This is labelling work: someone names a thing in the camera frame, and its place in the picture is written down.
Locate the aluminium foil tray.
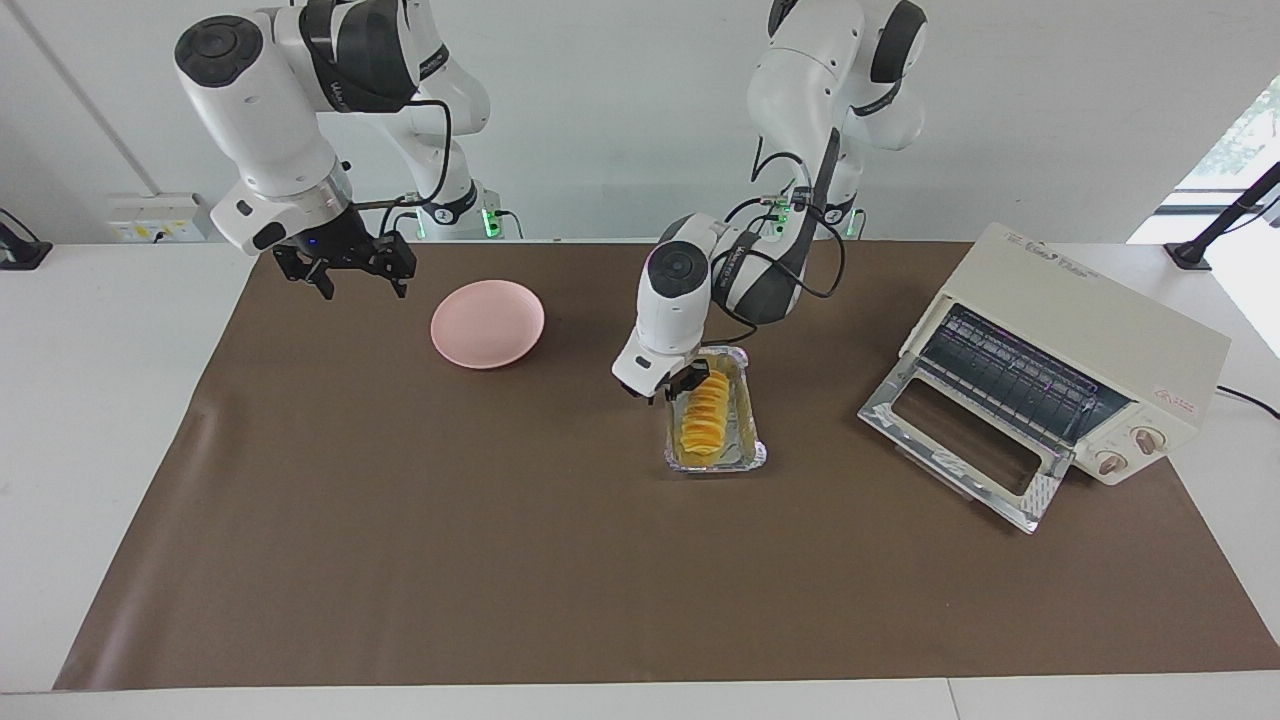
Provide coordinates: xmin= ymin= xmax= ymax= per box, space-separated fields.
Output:
xmin=664 ymin=345 xmax=770 ymax=476

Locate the cream toaster oven body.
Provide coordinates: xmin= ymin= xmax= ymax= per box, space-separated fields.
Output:
xmin=900 ymin=222 xmax=1233 ymax=488

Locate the glass oven door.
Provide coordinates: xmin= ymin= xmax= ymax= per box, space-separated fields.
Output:
xmin=858 ymin=352 xmax=1077 ymax=536

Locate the white wall socket box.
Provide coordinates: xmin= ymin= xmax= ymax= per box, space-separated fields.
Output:
xmin=106 ymin=192 xmax=214 ymax=245

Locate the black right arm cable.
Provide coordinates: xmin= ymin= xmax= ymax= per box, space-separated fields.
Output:
xmin=348 ymin=97 xmax=454 ymax=213

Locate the black pole stand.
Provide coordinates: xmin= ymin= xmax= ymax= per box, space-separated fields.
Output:
xmin=1163 ymin=160 xmax=1280 ymax=273

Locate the brown table mat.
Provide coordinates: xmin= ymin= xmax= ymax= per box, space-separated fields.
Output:
xmin=52 ymin=240 xmax=1280 ymax=692

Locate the pink round plate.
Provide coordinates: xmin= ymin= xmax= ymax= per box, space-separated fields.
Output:
xmin=430 ymin=280 xmax=547 ymax=370

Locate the sliced golden bread loaf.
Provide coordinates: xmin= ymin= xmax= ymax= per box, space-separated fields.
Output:
xmin=679 ymin=370 xmax=734 ymax=462

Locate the black oven power cord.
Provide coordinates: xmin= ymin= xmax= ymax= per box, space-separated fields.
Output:
xmin=1214 ymin=384 xmax=1280 ymax=422

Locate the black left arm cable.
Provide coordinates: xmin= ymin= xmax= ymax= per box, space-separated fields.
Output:
xmin=698 ymin=150 xmax=848 ymax=347

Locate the black desk clamp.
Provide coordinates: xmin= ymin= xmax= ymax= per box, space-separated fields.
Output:
xmin=0 ymin=207 xmax=54 ymax=272

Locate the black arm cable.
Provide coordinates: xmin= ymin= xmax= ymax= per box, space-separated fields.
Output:
xmin=348 ymin=97 xmax=454 ymax=213
xmin=698 ymin=150 xmax=848 ymax=347

